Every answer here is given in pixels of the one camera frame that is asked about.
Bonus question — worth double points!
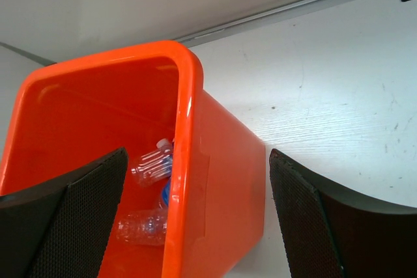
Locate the clear unlabeled Pocari bottle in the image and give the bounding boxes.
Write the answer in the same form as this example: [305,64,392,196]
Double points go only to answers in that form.
[130,139,173,188]

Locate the left aluminium frame rail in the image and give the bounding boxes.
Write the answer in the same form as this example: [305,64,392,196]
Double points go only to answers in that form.
[175,0,355,47]

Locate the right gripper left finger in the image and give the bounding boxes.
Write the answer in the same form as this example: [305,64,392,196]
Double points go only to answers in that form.
[1,148,128,277]

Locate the blue bottle inside bin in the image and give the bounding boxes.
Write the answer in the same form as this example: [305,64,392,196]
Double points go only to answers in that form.
[158,156,173,209]

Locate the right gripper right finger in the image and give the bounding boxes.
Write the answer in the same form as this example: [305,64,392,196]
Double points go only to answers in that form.
[269,148,416,277]

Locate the clear bottles inside bin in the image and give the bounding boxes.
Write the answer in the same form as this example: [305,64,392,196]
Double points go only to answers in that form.
[116,208,168,246]

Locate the orange plastic bin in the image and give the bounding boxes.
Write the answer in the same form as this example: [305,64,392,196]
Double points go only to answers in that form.
[1,41,266,277]

